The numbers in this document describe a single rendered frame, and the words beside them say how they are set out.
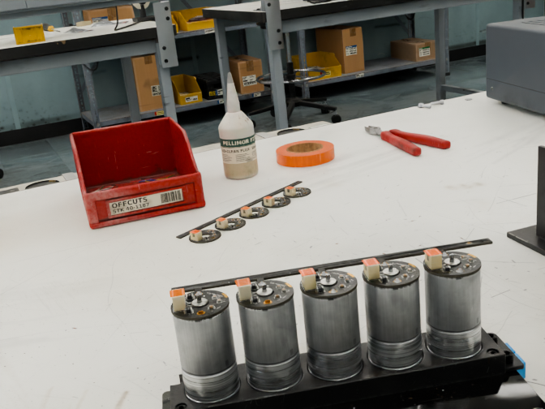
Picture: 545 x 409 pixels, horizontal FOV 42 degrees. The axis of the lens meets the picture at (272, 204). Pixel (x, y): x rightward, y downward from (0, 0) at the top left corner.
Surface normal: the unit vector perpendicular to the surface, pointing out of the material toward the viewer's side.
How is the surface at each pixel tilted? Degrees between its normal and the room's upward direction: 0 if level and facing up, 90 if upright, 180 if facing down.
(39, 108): 90
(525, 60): 90
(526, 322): 0
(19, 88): 90
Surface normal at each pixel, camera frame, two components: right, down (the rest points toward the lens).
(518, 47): -0.97, 0.17
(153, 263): -0.11, -0.94
